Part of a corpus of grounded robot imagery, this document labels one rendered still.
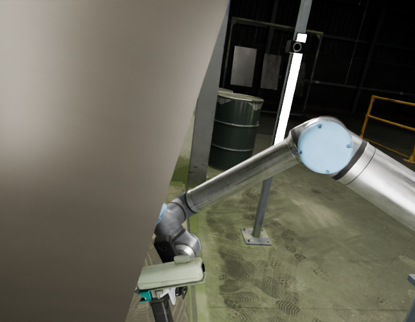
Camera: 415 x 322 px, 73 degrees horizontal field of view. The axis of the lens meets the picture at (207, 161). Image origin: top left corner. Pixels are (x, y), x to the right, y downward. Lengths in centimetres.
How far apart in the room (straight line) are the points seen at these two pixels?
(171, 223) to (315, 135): 53
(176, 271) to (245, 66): 706
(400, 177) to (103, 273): 62
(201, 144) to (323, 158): 207
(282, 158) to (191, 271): 42
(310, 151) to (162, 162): 39
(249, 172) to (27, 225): 63
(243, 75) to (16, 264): 720
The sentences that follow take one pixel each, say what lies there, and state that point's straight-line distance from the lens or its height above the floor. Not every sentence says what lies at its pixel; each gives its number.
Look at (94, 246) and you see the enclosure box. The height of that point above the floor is 91.
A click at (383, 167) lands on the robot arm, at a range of 73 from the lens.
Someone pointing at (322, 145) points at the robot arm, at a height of 106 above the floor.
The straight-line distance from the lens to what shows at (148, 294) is 71.
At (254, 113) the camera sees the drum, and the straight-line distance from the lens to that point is 324.
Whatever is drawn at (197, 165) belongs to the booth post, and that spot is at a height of 25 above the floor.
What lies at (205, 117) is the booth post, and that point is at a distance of 262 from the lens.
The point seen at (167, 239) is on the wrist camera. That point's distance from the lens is 78.
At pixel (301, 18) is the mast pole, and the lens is 190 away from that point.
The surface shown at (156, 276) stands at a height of 74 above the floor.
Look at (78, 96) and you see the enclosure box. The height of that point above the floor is 114.
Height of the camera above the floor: 120
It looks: 19 degrees down
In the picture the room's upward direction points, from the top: 8 degrees clockwise
